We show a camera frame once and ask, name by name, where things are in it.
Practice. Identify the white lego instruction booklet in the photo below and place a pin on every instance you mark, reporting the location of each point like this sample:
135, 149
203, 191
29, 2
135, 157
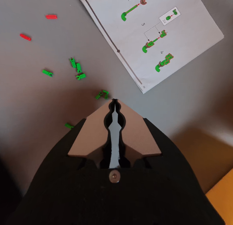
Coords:
191, 46

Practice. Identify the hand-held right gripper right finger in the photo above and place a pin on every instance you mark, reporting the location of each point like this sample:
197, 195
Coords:
138, 135

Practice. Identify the red lego pin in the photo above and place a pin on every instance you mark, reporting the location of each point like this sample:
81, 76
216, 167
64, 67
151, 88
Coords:
25, 37
51, 17

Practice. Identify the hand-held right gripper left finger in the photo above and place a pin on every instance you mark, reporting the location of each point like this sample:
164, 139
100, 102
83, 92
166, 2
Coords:
91, 135

